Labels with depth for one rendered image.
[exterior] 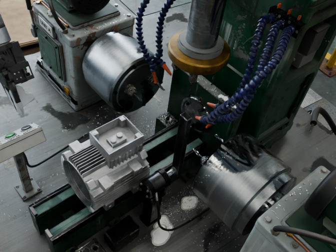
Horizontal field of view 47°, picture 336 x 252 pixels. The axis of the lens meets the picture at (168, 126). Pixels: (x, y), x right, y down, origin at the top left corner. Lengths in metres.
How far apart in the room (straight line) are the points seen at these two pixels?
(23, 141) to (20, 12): 2.37
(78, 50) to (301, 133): 0.98
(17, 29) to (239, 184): 2.57
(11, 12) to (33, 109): 1.93
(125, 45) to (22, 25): 2.04
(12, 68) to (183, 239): 0.75
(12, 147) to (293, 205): 0.80
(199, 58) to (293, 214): 0.47
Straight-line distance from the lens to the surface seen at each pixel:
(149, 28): 2.13
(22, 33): 3.26
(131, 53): 1.35
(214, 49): 1.09
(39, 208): 1.26
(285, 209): 1.04
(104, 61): 1.37
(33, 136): 1.23
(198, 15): 1.03
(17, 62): 1.20
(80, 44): 1.45
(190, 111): 1.38
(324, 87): 3.43
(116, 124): 1.16
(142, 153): 1.14
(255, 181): 1.06
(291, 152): 1.66
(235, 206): 1.08
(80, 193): 1.24
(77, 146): 1.17
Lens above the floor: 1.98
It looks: 47 degrees down
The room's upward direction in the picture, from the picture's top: 9 degrees clockwise
